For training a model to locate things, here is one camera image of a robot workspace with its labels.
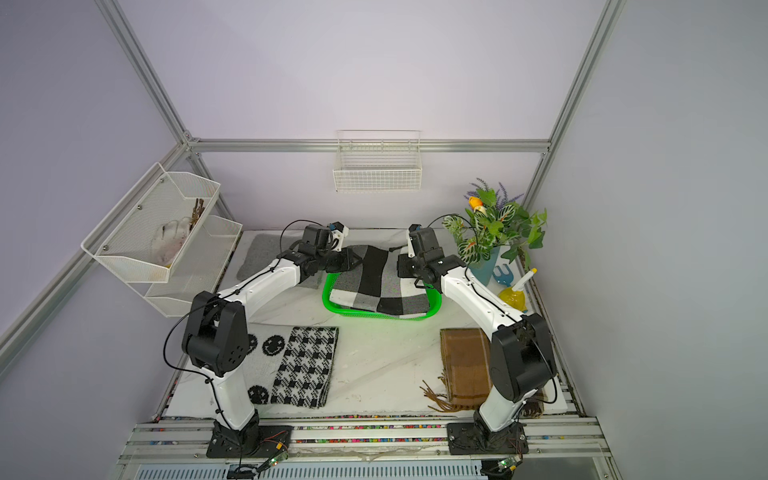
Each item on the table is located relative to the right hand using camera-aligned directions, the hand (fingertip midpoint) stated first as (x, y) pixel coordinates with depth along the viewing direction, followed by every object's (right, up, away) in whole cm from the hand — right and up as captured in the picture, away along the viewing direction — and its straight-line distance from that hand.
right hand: (403, 267), depth 89 cm
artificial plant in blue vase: (+23, +11, -14) cm, 29 cm away
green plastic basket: (+9, -12, -1) cm, 15 cm away
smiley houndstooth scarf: (-32, -27, -7) cm, 43 cm away
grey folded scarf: (-53, +6, +22) cm, 58 cm away
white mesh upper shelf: (-68, +9, -12) cm, 69 cm away
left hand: (-14, +2, +3) cm, 14 cm away
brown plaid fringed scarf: (+18, -30, -7) cm, 36 cm away
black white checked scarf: (-9, -5, 0) cm, 10 cm away
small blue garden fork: (+37, -4, +15) cm, 40 cm away
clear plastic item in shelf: (-63, +8, -11) cm, 65 cm away
